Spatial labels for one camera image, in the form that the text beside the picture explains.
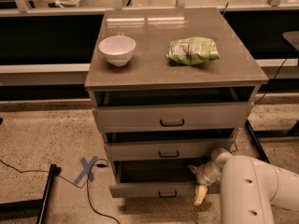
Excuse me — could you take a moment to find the green snack bag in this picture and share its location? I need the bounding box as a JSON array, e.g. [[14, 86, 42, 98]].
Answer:
[[166, 37, 220, 65]]

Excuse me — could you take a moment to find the black stand leg right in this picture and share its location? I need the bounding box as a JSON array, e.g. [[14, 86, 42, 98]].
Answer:
[[245, 120, 269, 163]]

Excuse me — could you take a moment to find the black stand leg left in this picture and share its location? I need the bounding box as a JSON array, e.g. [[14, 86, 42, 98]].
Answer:
[[0, 164, 61, 224]]

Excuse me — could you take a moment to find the grey drawer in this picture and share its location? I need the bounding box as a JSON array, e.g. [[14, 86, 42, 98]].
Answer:
[[105, 138, 233, 161], [110, 158, 209, 198], [93, 102, 253, 133]]

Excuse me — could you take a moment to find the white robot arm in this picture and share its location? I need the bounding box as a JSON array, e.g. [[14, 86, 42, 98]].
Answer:
[[189, 148, 299, 224]]

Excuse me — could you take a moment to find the white bowl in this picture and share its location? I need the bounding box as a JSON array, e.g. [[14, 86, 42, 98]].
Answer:
[[98, 35, 136, 66]]

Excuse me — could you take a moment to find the grey drawer cabinet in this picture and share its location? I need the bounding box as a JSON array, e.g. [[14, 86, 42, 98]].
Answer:
[[84, 7, 269, 165]]

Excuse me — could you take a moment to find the black stand leg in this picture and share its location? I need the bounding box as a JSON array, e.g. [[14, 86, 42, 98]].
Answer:
[[0, 164, 61, 224], [245, 120, 269, 163]]

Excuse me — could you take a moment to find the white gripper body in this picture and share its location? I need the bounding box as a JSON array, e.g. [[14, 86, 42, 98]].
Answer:
[[196, 162, 221, 186]]

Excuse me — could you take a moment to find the black cable right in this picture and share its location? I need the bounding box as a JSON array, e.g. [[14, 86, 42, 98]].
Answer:
[[253, 49, 299, 105]]

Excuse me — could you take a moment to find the blue tape cross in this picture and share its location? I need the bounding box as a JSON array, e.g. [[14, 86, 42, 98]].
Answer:
[[74, 156, 97, 185]]

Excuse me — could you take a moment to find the black floor cable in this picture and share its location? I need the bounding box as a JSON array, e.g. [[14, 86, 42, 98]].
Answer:
[[0, 158, 121, 224]]

